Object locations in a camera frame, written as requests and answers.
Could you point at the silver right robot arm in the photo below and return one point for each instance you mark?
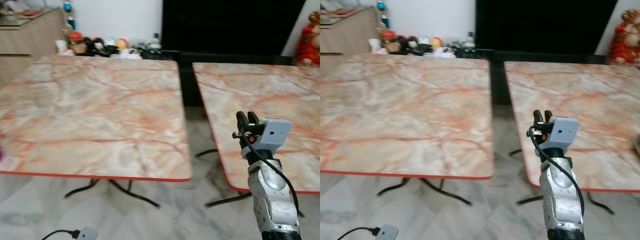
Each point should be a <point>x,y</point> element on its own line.
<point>270,200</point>
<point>560,200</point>

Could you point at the marble pattern folding table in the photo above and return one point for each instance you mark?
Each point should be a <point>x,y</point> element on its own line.
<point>400,110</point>
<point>590,100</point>
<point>270,95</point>
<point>90,110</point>

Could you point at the red seated figurine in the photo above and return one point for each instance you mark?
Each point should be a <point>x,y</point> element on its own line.
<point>307,45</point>
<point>625,45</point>

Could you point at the black tv cabinet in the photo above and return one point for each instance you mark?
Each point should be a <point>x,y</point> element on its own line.
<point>230,25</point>
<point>545,25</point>

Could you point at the dark green flask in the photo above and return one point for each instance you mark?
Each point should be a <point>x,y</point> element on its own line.
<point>155,50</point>
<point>468,48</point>

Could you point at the light wooden cabinet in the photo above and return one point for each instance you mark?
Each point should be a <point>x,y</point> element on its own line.
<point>30,37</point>
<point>345,35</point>

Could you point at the orange-lidded container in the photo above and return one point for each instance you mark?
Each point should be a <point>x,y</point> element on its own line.
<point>436,42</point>
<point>121,44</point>

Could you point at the black pouch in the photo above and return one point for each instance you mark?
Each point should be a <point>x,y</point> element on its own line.
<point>107,51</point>
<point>421,49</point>

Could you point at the small white container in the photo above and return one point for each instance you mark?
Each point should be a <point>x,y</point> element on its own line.
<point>423,40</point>
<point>109,42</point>

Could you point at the pink white tissue holder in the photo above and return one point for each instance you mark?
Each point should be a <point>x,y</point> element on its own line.
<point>376,47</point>
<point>63,49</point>

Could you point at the flat red box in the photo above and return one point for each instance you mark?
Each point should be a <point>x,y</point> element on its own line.
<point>346,11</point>
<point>32,13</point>

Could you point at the red-lidded clear jar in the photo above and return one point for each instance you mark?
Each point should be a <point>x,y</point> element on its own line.
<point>389,44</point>
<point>76,45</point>

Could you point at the blue and gold trophy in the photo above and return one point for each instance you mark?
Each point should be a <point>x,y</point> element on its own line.
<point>67,7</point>
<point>381,6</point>

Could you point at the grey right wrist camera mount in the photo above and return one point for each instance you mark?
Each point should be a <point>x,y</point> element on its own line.
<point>272,135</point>
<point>562,132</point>

